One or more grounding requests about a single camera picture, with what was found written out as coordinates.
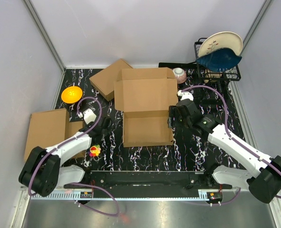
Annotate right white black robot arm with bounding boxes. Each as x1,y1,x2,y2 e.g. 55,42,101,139
168,99,281,204

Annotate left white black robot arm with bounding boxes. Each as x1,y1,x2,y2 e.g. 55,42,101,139
19,117,112,197

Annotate small cardboard box left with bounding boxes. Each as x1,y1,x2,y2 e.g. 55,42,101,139
65,121,86,158

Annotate closed cardboard box back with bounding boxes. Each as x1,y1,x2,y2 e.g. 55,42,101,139
90,59,132,101

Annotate large cardboard box left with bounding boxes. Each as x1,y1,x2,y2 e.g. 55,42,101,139
24,108,69,161

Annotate rainbow flower toy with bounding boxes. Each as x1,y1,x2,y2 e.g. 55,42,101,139
89,145,101,157

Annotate pink patterned bowl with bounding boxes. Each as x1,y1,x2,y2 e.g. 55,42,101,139
173,67,187,84

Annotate beige cup in rack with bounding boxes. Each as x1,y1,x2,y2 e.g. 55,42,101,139
204,73,221,84

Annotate orange bowl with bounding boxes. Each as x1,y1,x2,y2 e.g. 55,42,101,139
61,86,83,104

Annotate blue leaf plate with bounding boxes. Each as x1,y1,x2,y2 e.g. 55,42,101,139
195,48,242,72

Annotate cream floral plate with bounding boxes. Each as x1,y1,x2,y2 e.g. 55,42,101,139
198,31,243,57

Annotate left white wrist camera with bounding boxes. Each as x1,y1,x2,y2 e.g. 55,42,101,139
78,108,97,124

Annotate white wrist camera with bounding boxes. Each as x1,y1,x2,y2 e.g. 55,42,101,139
177,90,194,101
78,108,97,124

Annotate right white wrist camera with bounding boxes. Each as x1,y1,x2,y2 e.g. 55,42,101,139
177,90,194,101

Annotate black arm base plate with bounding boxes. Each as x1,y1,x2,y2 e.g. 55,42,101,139
81,171,232,190

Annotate black wire dish rack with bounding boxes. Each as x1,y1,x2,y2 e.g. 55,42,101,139
158,32,243,94

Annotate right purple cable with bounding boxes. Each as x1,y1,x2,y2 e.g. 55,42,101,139
178,85,281,206

